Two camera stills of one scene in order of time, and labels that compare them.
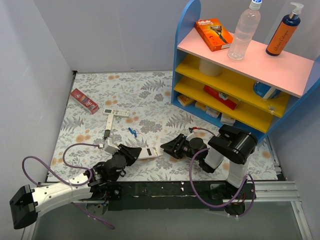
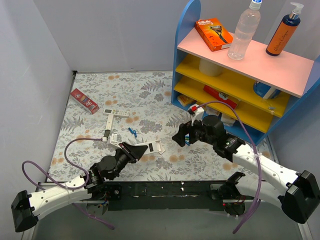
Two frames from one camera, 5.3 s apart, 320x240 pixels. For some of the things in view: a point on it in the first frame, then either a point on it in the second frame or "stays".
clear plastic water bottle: x=247 y=25 stays
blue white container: x=266 y=91 stays
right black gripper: x=180 y=144 → x=189 y=132
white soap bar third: x=226 y=119 stays
